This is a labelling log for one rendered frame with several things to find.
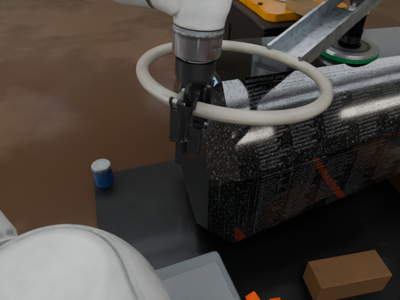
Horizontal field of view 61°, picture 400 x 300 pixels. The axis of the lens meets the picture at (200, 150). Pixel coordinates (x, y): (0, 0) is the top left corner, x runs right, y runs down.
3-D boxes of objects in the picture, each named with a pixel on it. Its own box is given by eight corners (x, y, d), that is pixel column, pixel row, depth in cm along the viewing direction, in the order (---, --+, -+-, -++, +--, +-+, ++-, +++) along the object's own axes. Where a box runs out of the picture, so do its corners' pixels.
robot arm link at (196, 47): (233, 25, 60) (229, 57, 64) (190, 14, 64) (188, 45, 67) (208, 36, 54) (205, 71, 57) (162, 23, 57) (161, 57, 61)
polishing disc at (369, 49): (310, 50, 127) (311, 46, 126) (330, 33, 140) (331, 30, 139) (369, 65, 117) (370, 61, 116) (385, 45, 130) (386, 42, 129)
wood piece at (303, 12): (285, 8, 183) (286, -2, 179) (300, 5, 186) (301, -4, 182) (309, 19, 169) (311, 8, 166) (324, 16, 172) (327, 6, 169)
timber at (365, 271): (314, 304, 136) (321, 288, 128) (302, 277, 145) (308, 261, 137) (382, 290, 140) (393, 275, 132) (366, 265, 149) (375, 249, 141)
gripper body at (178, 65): (202, 68, 58) (197, 115, 63) (224, 55, 64) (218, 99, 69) (165, 56, 60) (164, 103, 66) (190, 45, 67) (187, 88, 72)
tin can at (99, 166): (116, 175, 192) (112, 158, 184) (111, 188, 185) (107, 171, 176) (99, 175, 193) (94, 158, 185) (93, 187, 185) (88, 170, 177)
